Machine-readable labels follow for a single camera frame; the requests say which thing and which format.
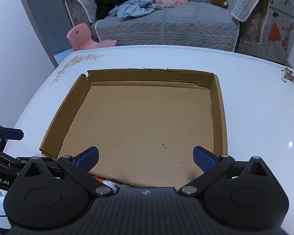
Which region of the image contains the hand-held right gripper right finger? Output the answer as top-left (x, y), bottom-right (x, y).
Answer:
top-left (178, 146), bottom-right (275, 198)

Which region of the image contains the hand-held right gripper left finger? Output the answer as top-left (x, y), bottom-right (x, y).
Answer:
top-left (16, 146), bottom-right (114, 198)

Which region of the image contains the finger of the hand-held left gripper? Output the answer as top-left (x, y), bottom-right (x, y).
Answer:
top-left (0, 117), bottom-right (24, 143)
top-left (0, 146), bottom-right (28, 175)

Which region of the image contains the floral bundle with green band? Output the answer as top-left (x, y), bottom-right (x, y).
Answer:
top-left (102, 179), bottom-right (128, 189)

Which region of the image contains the shallow cardboard box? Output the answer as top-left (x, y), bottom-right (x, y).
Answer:
top-left (39, 68), bottom-right (228, 189)

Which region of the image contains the pink plastic stool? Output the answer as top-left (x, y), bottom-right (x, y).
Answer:
top-left (67, 23), bottom-right (117, 52)

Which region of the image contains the pile of seed shells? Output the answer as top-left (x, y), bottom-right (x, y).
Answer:
top-left (280, 67), bottom-right (294, 85)

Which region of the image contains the grey door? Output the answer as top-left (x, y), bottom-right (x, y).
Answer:
top-left (15, 0), bottom-right (75, 67)

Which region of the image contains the grey sofa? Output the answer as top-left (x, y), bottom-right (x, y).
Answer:
top-left (65, 0), bottom-right (270, 54)

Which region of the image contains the grey quilted seat cover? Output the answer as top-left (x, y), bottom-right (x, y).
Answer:
top-left (91, 1), bottom-right (241, 52)

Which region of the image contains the light blue clothing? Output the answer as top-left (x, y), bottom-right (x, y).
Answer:
top-left (108, 0), bottom-right (166, 22)

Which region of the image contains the floral figure wall poster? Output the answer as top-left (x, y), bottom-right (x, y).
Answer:
top-left (253, 0), bottom-right (294, 64)

